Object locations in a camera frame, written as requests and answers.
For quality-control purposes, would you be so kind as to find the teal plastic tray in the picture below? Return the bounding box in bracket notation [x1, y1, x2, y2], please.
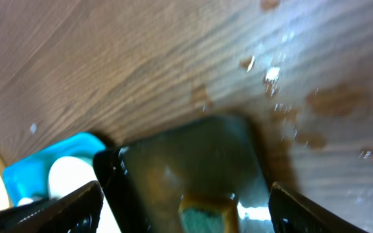
[3, 132, 106, 206]

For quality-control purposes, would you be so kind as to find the green and yellow sponge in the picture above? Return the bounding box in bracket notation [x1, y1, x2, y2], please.
[178, 195, 240, 233]

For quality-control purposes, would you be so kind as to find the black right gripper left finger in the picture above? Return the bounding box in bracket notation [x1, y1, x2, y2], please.
[0, 181, 104, 233]

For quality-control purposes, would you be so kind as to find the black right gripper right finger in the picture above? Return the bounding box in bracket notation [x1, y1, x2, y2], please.
[268, 182, 365, 233]

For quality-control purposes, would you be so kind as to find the black water tray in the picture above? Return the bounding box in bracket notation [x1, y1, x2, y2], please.
[93, 115, 273, 232]

